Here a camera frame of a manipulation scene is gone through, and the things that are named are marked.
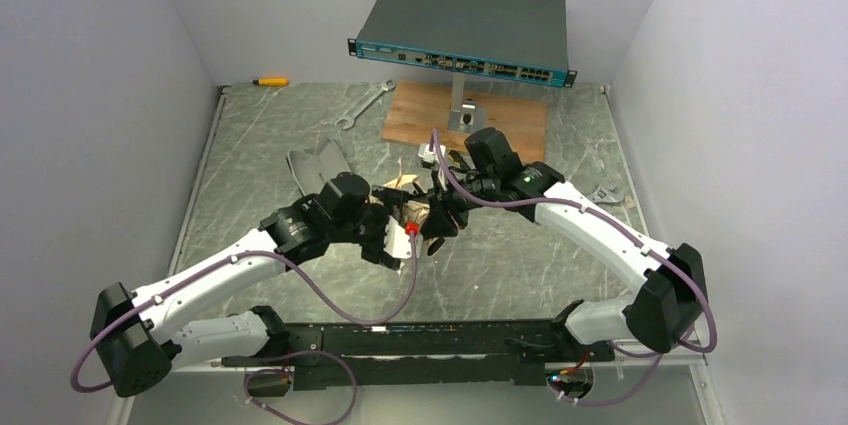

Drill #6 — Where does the brown plywood board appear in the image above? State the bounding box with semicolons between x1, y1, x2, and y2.
381;81;547;163

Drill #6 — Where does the beige black folding umbrella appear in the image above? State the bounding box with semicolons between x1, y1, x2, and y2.
371;174;444;257

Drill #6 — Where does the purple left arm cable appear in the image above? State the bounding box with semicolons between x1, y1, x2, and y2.
69;226;422;425

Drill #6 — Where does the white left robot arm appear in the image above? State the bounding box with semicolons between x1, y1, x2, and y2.
87;172;422;398

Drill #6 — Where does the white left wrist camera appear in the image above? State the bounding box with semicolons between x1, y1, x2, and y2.
384;217;422;260

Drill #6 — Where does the yellow utility knife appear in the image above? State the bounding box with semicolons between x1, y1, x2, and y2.
252;77;289;87

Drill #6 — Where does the aluminium frame profile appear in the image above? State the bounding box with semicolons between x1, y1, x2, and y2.
105;325;723;425

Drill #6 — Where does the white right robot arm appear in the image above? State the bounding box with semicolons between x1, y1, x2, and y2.
418;127;718;354

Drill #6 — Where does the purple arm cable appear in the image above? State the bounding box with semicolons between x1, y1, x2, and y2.
69;226;422;425
427;129;719;408

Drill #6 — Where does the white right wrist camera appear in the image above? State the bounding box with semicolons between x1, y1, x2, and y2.
417;143;445;171

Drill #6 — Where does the red handled adjustable wrench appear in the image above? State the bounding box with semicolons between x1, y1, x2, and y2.
588;184;625;204

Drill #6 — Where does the teal network switch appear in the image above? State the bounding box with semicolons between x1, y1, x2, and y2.
347;0;577;88

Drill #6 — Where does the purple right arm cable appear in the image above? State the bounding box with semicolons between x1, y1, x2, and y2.
427;129;719;408

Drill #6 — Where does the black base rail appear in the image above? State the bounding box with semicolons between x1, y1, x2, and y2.
221;319;615;391

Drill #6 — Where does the metal stand bracket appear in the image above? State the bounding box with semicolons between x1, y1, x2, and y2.
447;74;486;134

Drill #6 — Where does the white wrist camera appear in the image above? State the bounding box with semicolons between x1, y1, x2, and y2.
384;217;422;260
417;143;445;171

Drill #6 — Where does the silver open end wrench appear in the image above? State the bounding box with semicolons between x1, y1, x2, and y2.
335;79;396;130

